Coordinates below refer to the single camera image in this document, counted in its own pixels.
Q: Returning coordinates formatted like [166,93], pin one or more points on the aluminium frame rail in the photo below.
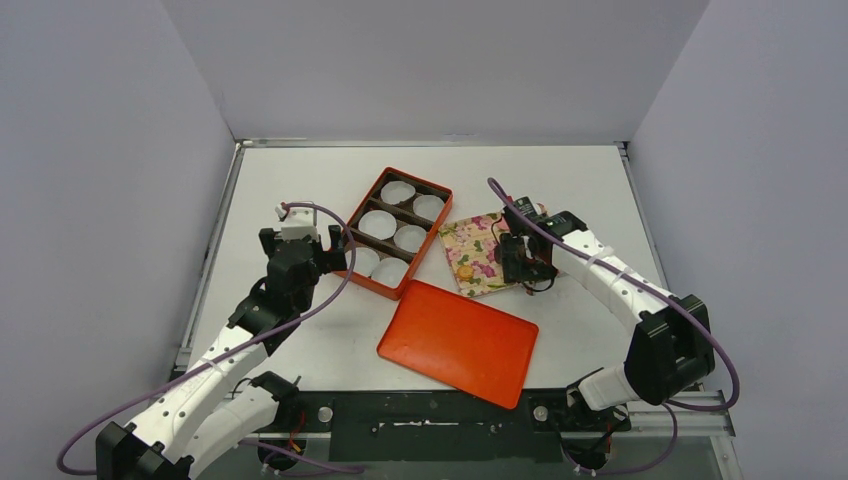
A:
[442,142]

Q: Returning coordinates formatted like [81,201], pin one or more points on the white paper cup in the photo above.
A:
[390,272]
[410,238]
[397,192]
[378,224]
[428,207]
[364,260]

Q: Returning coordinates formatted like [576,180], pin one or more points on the orange cookie tin box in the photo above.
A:
[404,216]

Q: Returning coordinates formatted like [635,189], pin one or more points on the floral tray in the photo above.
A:
[472,241]

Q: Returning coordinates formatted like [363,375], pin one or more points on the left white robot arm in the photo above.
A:
[187,428]

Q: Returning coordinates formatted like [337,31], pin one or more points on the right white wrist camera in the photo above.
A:
[530,209]

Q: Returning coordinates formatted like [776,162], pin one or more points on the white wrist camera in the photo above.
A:
[530,209]
[297,223]

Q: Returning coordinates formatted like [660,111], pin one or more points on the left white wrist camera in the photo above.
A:
[297,223]

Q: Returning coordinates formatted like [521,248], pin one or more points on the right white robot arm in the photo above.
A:
[668,347]

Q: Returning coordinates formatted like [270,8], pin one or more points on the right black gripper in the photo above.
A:
[520,258]

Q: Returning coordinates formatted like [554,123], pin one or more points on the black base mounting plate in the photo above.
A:
[444,425]

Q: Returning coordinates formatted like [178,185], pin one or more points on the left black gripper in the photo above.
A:
[329,260]

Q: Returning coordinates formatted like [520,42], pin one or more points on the small orange cookie left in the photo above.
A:
[465,272]

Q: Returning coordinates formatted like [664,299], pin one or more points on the orange tin lid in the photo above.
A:
[461,343]

